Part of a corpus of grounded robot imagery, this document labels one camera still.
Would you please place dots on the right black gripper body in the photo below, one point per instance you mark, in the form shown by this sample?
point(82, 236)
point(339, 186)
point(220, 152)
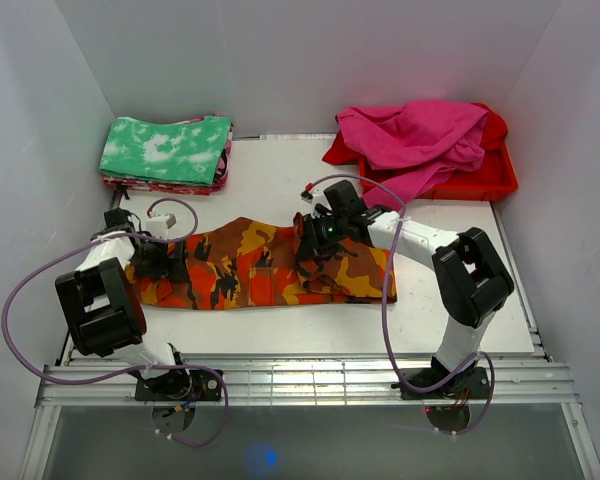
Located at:
point(330, 231)

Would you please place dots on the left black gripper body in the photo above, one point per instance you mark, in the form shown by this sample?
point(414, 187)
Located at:
point(150, 261)

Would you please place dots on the aluminium rail frame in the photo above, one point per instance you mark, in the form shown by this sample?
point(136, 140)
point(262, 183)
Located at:
point(324, 358)

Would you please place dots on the red garment in tray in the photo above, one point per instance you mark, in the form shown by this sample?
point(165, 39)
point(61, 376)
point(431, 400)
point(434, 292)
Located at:
point(495, 125)

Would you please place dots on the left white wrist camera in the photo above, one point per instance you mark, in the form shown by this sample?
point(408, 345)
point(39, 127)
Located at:
point(159, 225)

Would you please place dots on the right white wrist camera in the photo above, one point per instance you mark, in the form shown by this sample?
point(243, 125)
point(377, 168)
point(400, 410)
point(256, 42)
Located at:
point(313, 196)

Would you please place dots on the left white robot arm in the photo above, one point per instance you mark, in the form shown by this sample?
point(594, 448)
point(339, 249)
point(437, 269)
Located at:
point(102, 309)

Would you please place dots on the pink patterned folded trousers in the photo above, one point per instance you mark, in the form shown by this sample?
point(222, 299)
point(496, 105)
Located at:
point(224, 160)

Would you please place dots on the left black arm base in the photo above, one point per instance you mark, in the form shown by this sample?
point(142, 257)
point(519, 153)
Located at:
point(205, 387)

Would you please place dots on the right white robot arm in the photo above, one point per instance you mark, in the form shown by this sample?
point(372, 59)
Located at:
point(473, 281)

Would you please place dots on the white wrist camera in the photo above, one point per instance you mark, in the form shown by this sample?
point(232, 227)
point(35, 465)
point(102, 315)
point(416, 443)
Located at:
point(313, 196)
point(159, 225)

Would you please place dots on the red plastic tray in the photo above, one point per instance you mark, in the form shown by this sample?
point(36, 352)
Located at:
point(480, 175)

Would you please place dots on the orange camouflage trousers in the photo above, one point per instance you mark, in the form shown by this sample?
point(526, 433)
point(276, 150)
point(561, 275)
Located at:
point(247, 263)

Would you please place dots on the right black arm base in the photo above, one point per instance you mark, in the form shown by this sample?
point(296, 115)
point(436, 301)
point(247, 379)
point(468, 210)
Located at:
point(467, 385)

